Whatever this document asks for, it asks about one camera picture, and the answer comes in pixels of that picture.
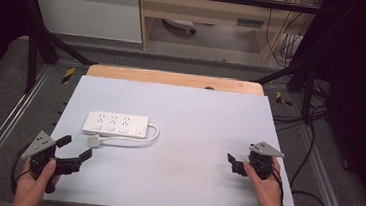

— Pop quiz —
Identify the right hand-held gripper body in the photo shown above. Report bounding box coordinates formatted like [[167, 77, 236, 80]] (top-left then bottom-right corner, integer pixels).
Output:
[[246, 140, 287, 183]]

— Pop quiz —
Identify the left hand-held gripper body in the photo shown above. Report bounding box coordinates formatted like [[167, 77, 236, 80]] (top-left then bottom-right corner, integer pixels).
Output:
[[18, 128, 86, 197]]

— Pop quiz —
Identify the person's right hand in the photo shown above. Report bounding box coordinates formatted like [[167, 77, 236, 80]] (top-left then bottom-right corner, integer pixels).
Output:
[[238, 153, 290, 206]]

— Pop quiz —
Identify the person's left hand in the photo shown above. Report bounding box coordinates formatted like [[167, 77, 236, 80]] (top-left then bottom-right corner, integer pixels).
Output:
[[10, 155, 63, 206]]

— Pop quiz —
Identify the white plug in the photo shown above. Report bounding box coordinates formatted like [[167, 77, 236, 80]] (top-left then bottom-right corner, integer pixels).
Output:
[[86, 133, 103, 150]]

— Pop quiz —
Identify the white power strip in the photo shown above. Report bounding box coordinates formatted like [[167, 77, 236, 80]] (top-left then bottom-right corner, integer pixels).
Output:
[[81, 108, 151, 141]]

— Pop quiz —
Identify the yellow black floor tape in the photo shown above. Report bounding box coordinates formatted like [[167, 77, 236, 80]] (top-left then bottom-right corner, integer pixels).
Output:
[[274, 90, 294, 108], [60, 65, 77, 85]]

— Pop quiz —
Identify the white table mat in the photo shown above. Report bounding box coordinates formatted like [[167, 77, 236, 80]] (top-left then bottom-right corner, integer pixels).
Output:
[[42, 72, 311, 206]]

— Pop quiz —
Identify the wooden table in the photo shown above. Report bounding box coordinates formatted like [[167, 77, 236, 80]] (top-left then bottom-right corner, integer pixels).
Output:
[[85, 63, 266, 97]]

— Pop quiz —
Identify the white cabinet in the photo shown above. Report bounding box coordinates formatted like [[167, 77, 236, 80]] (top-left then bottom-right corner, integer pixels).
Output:
[[25, 0, 147, 44]]

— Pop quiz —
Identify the office chair base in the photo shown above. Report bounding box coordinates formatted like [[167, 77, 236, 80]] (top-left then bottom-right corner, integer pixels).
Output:
[[161, 17, 198, 36]]

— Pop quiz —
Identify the wooden desk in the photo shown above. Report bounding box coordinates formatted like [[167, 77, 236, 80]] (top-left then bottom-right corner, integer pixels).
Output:
[[131, 0, 318, 68]]

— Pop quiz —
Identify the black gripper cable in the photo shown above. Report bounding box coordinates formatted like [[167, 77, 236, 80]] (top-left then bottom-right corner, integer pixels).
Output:
[[8, 141, 35, 196], [267, 165, 289, 206]]

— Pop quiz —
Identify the aluminium rail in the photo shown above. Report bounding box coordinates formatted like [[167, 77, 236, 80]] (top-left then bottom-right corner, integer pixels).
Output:
[[0, 60, 57, 194], [290, 122, 361, 206]]

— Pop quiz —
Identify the black floor cable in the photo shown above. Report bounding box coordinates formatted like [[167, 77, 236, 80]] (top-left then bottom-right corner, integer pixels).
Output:
[[286, 102, 339, 206]]

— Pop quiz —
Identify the white power strip cable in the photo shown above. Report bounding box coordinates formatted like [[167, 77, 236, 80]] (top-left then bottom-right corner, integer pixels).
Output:
[[98, 118, 161, 149]]

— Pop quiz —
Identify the bundle of hanging black cables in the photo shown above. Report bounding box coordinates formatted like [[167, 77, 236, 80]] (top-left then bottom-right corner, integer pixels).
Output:
[[263, 0, 324, 72]]

